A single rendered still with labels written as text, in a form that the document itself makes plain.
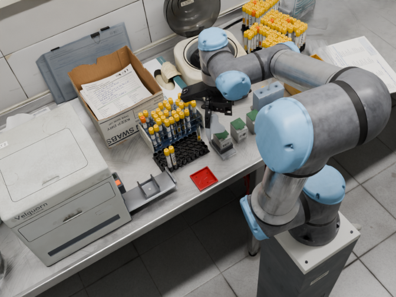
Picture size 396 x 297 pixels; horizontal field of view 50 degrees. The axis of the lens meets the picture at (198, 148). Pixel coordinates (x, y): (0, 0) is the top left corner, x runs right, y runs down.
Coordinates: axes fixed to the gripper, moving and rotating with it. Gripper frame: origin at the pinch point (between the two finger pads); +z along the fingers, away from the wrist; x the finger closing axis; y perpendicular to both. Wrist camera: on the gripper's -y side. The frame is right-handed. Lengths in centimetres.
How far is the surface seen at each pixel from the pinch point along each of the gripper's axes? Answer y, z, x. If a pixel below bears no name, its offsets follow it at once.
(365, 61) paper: 49, 12, 47
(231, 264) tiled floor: 6, 100, -8
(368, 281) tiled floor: 70, 100, -5
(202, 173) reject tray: -1.6, 12.1, -11.8
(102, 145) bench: -38.6, 12.3, -6.1
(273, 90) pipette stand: 17.2, 2.7, 19.0
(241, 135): 8.8, 9.3, 3.2
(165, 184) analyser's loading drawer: -11.4, 8.2, -20.1
